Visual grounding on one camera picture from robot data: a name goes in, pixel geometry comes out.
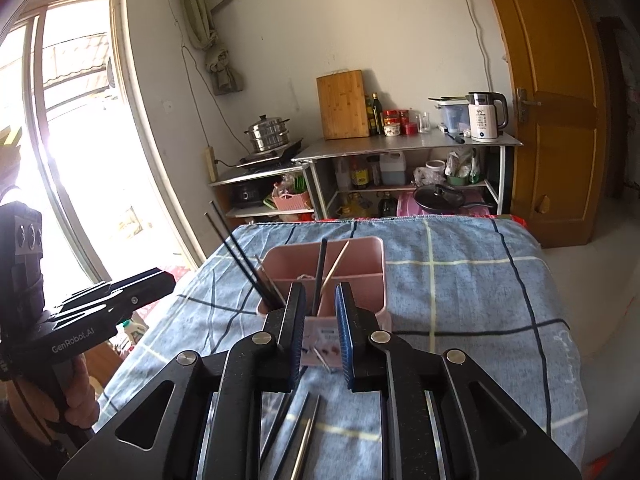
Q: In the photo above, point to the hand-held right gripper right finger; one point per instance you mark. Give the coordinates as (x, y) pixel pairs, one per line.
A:
(342, 335)

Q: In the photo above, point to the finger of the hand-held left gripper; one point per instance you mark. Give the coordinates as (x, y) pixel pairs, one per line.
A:
(145, 280)
(132, 301)

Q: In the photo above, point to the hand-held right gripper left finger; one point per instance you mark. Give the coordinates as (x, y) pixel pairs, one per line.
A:
(300, 330)

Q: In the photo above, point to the pink utensil basket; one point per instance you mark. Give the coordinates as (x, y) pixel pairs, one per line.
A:
(367, 285)

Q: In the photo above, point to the grey chopstick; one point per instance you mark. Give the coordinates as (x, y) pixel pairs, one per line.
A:
(267, 280)

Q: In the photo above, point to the light wooden chopstick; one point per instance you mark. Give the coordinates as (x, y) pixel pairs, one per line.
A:
(335, 267)

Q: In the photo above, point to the silver metal chopstick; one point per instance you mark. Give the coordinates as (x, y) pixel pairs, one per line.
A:
(304, 447)

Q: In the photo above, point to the person's left hand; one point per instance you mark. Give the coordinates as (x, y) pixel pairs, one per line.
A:
(82, 400)

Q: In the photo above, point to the white floor bottle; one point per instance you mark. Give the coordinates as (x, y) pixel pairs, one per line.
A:
(134, 332)

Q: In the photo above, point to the pink shelf basket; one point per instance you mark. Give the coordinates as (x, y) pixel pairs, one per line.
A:
(292, 200)

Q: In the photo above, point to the black rice cooker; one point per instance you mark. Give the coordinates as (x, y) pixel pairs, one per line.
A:
(249, 195)

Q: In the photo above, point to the blue checked tablecloth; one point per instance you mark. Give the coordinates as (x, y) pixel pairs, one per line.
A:
(475, 310)

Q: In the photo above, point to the low metal kitchen table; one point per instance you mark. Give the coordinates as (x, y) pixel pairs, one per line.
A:
(235, 176)

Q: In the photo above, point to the sliding glass window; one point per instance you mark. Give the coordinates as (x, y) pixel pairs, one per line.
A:
(85, 135)

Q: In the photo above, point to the soy sauce bottle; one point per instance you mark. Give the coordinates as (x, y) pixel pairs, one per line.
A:
(359, 175)

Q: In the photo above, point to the black pan with lid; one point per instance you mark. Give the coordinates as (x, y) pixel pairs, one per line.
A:
(440, 199)

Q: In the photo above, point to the white plastic jug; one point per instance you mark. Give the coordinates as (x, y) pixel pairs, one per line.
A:
(392, 170)

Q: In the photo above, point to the black induction cooker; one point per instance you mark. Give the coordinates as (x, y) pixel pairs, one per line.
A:
(270, 156)

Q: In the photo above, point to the white bowl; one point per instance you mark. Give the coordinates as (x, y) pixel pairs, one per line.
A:
(435, 167)

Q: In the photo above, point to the steel steamer pot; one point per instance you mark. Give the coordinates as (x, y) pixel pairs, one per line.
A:
(267, 132)

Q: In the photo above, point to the tall metal kitchen table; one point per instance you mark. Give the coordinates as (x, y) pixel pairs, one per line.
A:
(400, 145)

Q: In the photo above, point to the plastic bag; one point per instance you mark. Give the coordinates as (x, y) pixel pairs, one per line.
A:
(462, 167)

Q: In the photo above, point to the red-lidded jar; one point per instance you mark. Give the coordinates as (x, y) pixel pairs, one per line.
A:
(391, 124)

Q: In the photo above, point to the dark oil bottle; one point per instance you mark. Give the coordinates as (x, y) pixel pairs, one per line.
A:
(378, 115)
(369, 117)

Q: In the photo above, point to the red jar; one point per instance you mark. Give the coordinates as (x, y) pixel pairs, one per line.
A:
(410, 125)

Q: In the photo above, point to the clear glass cup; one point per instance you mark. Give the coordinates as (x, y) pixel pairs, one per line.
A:
(424, 122)

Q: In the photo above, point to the wooden cutting board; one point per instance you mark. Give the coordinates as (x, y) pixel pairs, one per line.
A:
(342, 105)

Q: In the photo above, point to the water filter pitcher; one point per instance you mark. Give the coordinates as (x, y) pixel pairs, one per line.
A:
(454, 117)

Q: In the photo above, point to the white electric kettle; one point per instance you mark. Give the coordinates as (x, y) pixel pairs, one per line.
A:
(485, 120)

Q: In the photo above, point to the beige curtain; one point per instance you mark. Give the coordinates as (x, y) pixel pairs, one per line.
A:
(207, 25)

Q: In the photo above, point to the wooden door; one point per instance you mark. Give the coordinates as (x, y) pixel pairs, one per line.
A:
(555, 135)

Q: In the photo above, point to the wall power strip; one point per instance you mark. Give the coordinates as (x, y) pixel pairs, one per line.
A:
(210, 165)

